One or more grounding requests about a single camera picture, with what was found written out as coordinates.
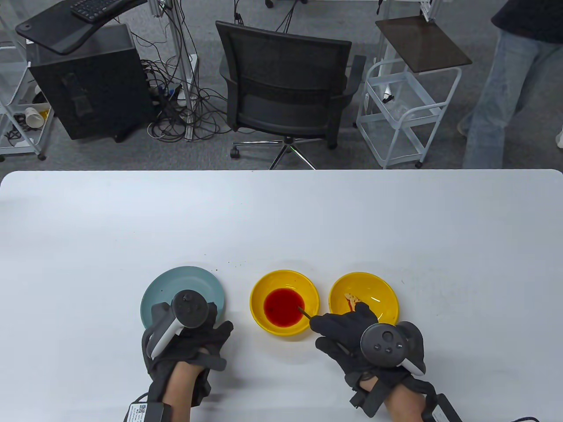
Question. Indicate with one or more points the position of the person's left forearm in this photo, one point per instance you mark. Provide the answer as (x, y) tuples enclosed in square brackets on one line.
[(178, 395)]

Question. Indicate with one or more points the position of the teal plate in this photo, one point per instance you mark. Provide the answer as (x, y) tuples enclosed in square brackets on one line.
[(176, 281)]

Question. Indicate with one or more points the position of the black computer tower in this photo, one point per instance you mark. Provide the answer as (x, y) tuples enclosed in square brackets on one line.
[(88, 88)]

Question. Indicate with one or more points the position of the person's right forearm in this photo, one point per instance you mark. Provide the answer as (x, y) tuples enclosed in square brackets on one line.
[(404, 406)]

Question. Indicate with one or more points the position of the small black clip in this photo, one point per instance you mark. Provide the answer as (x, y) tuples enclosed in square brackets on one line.
[(387, 98)]

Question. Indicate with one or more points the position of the dark grey motion controller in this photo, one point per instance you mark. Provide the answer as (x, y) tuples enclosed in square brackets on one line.
[(191, 307), (385, 345)]

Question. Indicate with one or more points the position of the aluminium frame post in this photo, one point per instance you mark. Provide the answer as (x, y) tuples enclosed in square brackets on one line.
[(179, 52)]

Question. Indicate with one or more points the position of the red soy sauce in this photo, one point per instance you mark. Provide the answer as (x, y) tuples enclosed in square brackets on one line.
[(281, 305)]

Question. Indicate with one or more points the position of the person's left hand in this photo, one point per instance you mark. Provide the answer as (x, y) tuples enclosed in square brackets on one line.
[(206, 343)]

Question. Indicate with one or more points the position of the pale dumpling with red dots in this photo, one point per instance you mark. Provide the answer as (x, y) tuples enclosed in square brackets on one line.
[(352, 300)]

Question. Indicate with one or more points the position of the person's right hand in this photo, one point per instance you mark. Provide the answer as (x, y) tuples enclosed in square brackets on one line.
[(341, 336)]

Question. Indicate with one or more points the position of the black keyboard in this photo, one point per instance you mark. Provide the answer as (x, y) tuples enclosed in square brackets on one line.
[(96, 9)]

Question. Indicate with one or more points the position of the white paper cup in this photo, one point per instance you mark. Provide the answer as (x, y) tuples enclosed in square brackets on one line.
[(33, 118)]

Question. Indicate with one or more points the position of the white cart brown top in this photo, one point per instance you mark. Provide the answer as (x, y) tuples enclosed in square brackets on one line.
[(422, 44)]

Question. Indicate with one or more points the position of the black mesh office chair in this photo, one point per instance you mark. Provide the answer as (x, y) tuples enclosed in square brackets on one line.
[(286, 70)]

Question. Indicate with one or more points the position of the yellow dumpling bowl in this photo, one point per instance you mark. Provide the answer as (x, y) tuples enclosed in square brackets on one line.
[(378, 290)]

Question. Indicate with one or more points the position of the yellow sauce bowl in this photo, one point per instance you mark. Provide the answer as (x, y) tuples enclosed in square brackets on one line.
[(259, 316)]

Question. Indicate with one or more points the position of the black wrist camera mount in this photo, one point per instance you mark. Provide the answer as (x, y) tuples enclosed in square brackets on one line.
[(369, 400), (213, 361)]

